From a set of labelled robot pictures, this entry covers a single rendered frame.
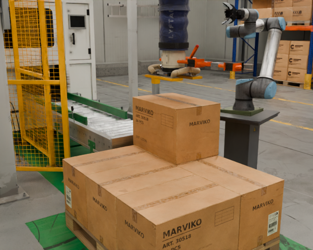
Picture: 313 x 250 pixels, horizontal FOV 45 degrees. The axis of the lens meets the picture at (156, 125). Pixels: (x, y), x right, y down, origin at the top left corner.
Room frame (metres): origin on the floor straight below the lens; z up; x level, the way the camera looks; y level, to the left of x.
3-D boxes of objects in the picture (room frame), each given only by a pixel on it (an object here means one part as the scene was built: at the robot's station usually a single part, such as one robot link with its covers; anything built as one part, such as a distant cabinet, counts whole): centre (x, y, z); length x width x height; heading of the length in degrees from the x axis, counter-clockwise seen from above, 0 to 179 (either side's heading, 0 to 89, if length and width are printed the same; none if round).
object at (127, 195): (2.43, -0.06, 0.34); 1.20 x 1.00 x 0.40; 35
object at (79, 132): (3.92, 1.03, 0.50); 2.31 x 0.05 x 0.19; 35
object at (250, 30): (2.98, -0.71, 1.46); 0.12 x 0.09 x 0.12; 53
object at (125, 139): (3.15, 0.08, 0.58); 0.70 x 0.03 x 0.06; 125
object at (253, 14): (2.98, -0.71, 1.57); 0.12 x 0.09 x 0.10; 126
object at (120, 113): (4.55, 0.75, 0.60); 1.60 x 0.10 x 0.09; 35
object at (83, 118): (4.24, 1.18, 0.60); 1.60 x 0.10 x 0.09; 35
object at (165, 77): (2.81, -0.05, 1.14); 0.34 x 0.10 x 0.05; 36
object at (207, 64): (2.78, -0.34, 1.24); 0.93 x 0.30 x 0.04; 36
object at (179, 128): (2.86, -0.14, 0.74); 0.60 x 0.40 x 0.40; 34
